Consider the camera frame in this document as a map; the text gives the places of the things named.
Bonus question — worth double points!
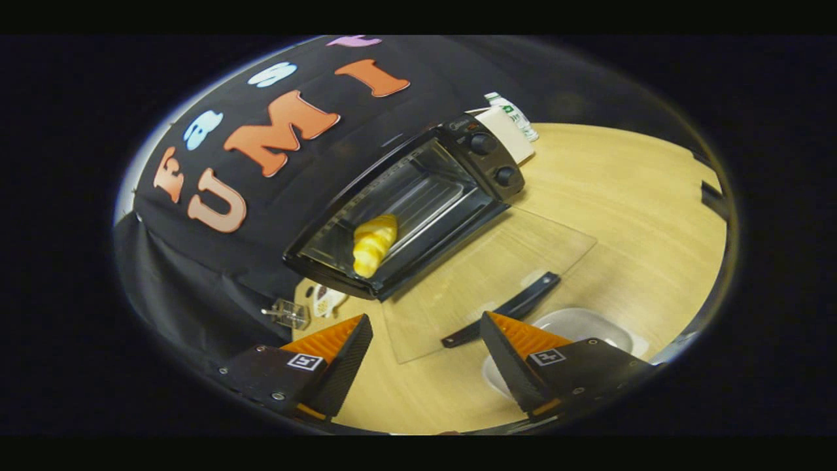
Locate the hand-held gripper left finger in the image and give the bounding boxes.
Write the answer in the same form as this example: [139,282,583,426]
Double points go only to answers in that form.
[216,313,374,423]

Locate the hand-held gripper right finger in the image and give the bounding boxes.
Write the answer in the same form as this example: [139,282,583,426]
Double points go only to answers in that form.
[481,311,655,419]

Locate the yellow croissant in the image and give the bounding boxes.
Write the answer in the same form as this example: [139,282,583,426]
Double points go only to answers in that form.
[352,214,400,279]

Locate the black toaster oven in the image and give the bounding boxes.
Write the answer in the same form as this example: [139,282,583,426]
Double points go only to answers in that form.
[282,113,597,364]

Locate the white divided dish with grains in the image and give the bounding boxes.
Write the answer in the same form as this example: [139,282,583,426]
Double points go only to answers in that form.
[309,283,349,319]

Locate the white plate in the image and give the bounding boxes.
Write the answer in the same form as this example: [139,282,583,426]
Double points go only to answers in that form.
[482,307,649,400]

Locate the white bottle green label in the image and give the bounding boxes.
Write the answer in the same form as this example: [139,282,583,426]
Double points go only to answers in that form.
[484,92,540,143]

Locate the wire mesh holder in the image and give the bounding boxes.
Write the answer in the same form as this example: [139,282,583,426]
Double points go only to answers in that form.
[262,298,311,330]

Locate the black table edge bracket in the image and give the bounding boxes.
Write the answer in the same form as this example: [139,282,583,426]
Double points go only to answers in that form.
[701,180,730,220]

